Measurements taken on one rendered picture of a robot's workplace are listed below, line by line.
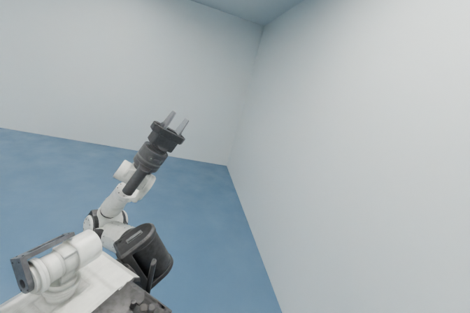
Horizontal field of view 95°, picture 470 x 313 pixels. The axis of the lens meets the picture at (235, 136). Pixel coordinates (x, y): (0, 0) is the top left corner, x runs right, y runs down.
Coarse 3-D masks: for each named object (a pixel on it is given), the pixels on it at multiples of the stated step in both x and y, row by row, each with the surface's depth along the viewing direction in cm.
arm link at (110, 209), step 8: (112, 192) 76; (112, 200) 75; (104, 208) 77; (112, 208) 76; (120, 208) 78; (96, 216) 77; (104, 216) 78; (112, 216) 78; (120, 216) 83; (96, 224) 75; (104, 224) 77
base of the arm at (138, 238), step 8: (144, 224) 66; (152, 224) 65; (128, 232) 65; (136, 232) 64; (144, 232) 62; (152, 232) 62; (120, 240) 62; (128, 240) 61; (136, 240) 60; (144, 240) 60; (120, 248) 59; (128, 248) 58; (136, 248) 58; (120, 256) 56; (128, 256) 57; (136, 264) 58; (136, 272) 58; (168, 272) 64; (144, 280) 60; (152, 280) 62; (160, 280) 63; (144, 288) 60
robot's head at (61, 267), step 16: (80, 240) 44; (96, 240) 46; (48, 256) 40; (64, 256) 40; (80, 256) 42; (96, 256) 46; (48, 272) 38; (64, 272) 41; (48, 288) 38; (64, 288) 42
